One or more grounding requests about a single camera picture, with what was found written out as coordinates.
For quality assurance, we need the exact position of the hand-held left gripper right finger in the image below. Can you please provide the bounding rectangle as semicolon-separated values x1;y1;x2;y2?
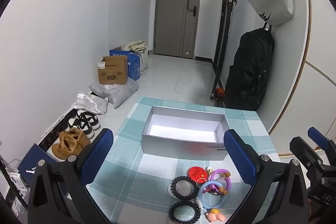
223;129;309;224

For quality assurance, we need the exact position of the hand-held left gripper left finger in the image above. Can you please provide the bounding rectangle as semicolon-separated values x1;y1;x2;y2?
28;128;114;224

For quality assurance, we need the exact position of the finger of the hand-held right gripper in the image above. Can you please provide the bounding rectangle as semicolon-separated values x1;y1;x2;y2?
308;127;336;159
289;136;324;170

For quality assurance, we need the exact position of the purple bracelet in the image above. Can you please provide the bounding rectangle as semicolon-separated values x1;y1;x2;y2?
208;168;232;196

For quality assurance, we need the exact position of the red round badge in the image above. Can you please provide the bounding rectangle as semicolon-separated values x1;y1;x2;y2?
187;166;208;184

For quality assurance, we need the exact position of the grey cardboard box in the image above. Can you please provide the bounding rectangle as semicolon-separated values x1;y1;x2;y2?
142;105;229;161

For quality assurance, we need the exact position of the blue bracelet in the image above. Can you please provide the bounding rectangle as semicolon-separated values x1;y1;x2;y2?
197;181;228;210

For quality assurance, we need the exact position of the black coil hair tie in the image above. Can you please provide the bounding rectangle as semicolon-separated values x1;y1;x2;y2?
169;201;202;222
172;176;201;201

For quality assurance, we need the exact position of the pink pig charm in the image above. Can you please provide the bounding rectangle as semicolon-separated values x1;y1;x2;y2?
204;208;226;223

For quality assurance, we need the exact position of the brown boot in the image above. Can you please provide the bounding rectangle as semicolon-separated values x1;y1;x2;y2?
59;127;91;151
51;139;80;160

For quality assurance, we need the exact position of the white black sneaker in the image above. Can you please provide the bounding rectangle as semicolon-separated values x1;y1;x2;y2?
67;116;95;139
76;110;100;130

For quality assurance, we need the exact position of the silver plastic package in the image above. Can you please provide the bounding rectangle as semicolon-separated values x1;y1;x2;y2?
73;92;109;115

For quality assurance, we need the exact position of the black marble board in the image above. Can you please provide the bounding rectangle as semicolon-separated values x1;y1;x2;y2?
38;110;79;151

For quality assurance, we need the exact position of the teal checked tablecloth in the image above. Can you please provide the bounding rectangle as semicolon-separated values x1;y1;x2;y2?
87;97;280;224

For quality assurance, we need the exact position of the grey plastic package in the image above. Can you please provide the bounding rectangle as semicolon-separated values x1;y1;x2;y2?
89;78;139;109

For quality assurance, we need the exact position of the dark blue flat box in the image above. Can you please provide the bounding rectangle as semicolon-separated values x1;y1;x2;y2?
17;143;57;183

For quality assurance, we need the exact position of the white wood-trimmed panel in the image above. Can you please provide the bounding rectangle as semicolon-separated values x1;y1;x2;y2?
267;0;336;159

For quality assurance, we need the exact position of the brown cardboard box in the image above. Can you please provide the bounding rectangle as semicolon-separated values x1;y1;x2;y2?
97;56;129;85

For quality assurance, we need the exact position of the black backpack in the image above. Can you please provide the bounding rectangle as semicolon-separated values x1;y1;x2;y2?
224;23;275;112

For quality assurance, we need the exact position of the white device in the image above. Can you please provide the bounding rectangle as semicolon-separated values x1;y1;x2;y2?
9;171;29;192

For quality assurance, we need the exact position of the blue cardboard box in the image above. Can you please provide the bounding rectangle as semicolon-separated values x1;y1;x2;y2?
109;48;142;82

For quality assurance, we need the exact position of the beige cloth bag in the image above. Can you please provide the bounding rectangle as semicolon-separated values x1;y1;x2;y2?
124;40;149;76

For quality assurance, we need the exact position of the black metal rack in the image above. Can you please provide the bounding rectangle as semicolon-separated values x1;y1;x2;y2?
210;0;238;107

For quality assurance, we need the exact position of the grey door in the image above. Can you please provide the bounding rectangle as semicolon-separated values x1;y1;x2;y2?
153;0;203;59

